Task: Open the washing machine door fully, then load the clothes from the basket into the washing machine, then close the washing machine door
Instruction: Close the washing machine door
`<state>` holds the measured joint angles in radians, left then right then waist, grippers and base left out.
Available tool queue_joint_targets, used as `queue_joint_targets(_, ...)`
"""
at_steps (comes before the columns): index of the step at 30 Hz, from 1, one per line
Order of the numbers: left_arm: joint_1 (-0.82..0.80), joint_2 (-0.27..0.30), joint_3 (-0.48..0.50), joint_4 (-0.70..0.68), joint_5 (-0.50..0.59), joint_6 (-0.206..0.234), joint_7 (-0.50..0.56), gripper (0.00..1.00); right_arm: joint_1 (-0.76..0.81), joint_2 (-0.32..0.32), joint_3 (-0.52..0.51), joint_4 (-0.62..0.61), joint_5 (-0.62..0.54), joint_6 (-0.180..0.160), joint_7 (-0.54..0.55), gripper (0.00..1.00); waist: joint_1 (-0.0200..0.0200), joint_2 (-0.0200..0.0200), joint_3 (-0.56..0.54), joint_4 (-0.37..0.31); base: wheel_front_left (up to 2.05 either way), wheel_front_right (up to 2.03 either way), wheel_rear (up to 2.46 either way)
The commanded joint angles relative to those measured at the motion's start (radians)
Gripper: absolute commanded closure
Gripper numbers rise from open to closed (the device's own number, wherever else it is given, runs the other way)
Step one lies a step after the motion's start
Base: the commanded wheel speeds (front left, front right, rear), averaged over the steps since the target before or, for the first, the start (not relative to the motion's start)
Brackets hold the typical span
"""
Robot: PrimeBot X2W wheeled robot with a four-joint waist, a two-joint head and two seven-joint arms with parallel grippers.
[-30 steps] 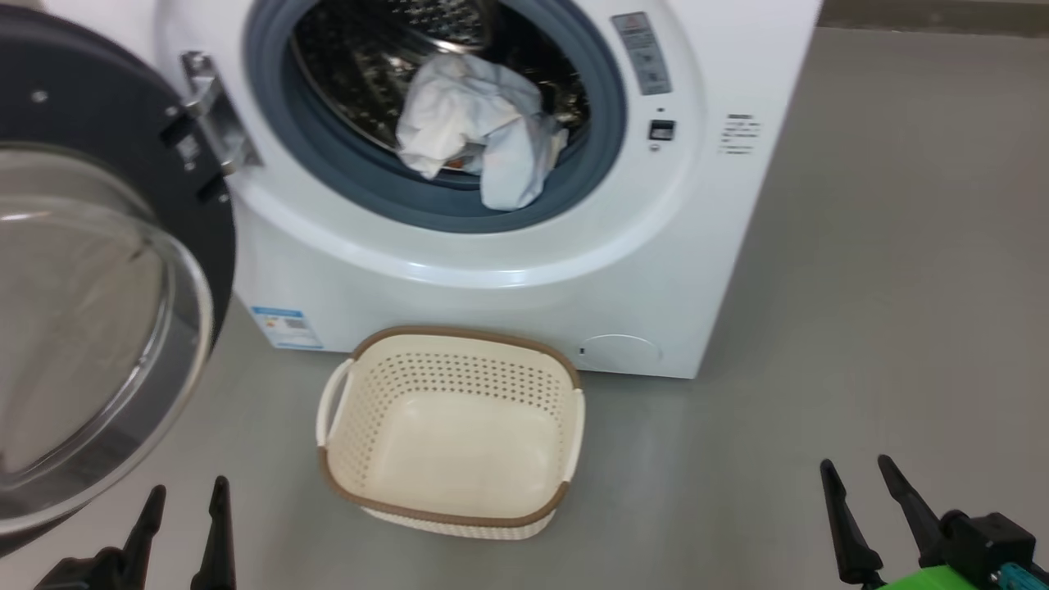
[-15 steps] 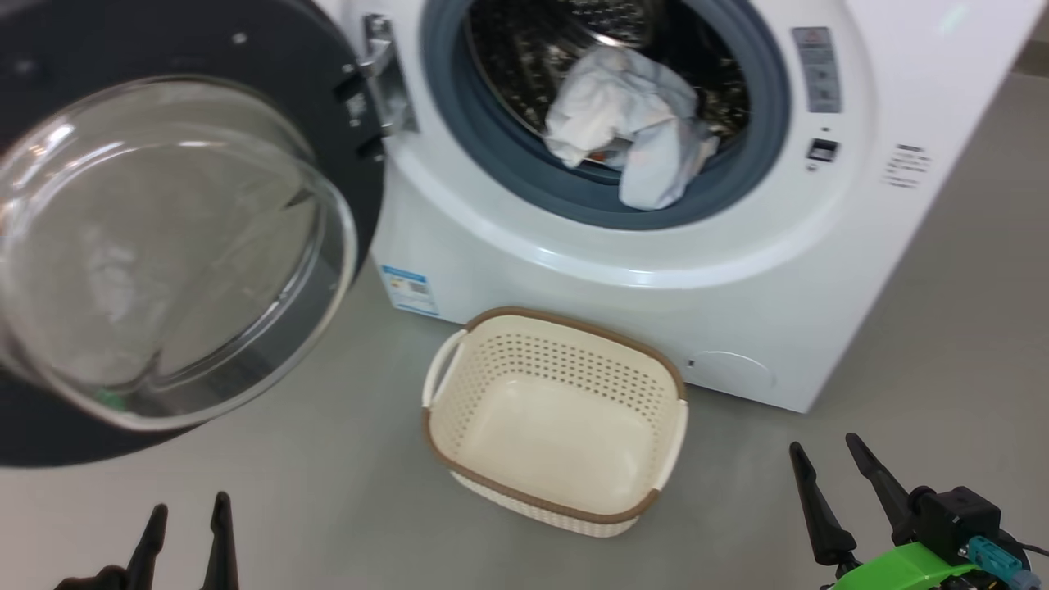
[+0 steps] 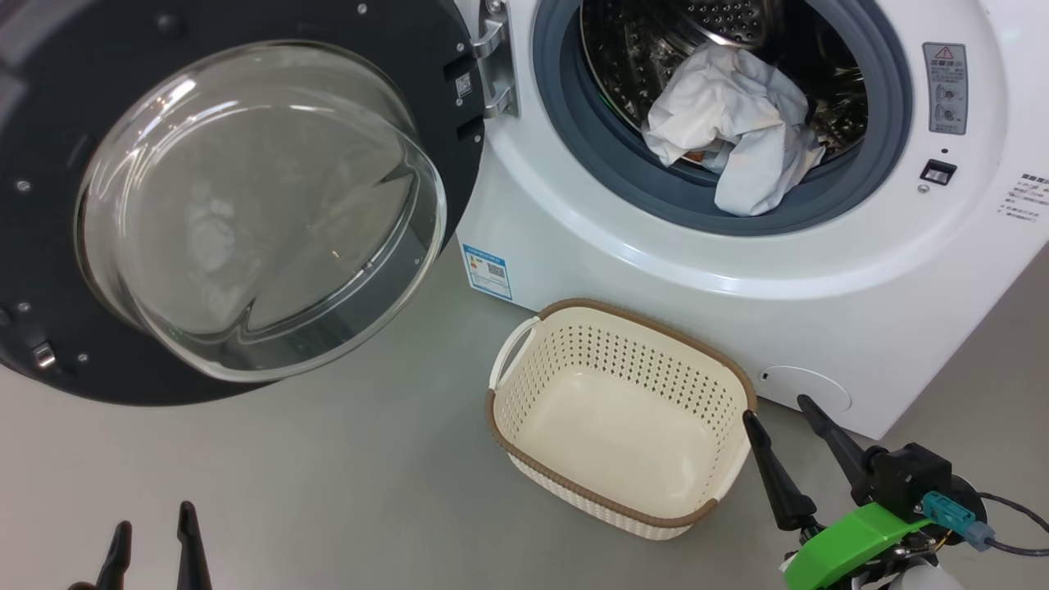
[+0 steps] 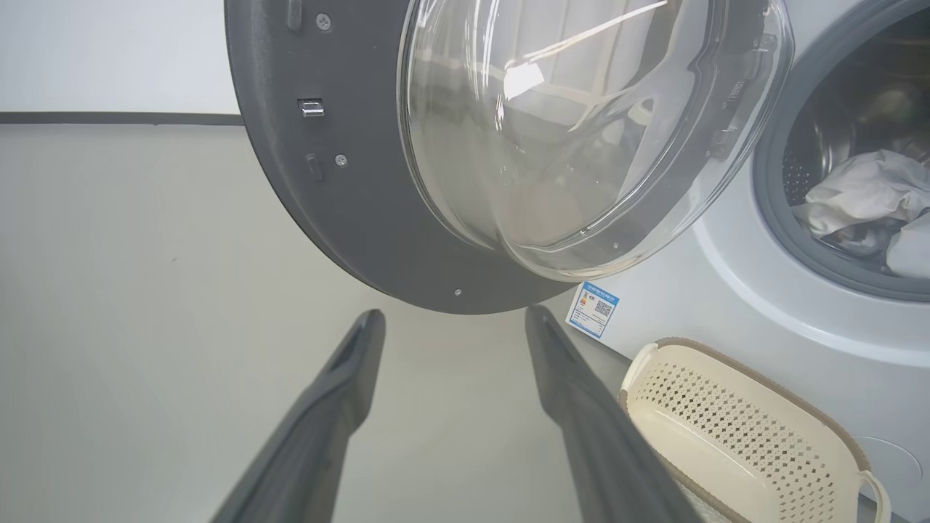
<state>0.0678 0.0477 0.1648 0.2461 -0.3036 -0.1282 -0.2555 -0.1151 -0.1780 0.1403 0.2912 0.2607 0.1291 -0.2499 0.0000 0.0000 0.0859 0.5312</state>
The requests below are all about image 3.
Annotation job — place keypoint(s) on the white front-load washing machine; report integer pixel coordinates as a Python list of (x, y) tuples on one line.
[(819, 295)]

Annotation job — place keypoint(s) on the grey warning label sticker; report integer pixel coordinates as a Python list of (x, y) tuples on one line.
[(945, 86)]

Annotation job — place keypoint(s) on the silver metal door hinge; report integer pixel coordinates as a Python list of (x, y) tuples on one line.
[(496, 65)]

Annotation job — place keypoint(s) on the cream perforated laundry basket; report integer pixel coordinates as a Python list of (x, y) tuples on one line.
[(623, 426)]

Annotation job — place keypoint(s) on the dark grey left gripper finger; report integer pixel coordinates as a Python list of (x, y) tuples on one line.
[(193, 557), (115, 565)]

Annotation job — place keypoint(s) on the black printed text label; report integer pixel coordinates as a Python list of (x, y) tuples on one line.
[(1028, 197)]

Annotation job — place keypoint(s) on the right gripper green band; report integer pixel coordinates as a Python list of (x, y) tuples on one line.
[(852, 545)]

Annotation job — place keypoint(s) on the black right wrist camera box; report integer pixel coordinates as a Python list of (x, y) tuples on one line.
[(910, 479)]

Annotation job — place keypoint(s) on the white and blue cartoon garment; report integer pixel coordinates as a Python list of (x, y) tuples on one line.
[(737, 123)]

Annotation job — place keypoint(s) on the black round glass washer door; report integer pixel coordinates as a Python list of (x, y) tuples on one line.
[(246, 213)]

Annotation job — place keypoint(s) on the black door latch socket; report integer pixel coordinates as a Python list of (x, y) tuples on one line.
[(938, 172)]

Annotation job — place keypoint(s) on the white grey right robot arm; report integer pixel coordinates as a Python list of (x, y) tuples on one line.
[(926, 578)]

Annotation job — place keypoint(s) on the round white drain filter cover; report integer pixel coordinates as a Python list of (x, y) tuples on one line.
[(807, 389)]

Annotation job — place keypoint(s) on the grey rubber door gasket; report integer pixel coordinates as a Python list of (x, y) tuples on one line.
[(606, 180)]

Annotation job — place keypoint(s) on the blue white energy label sticker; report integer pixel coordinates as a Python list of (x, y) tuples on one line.
[(488, 272)]

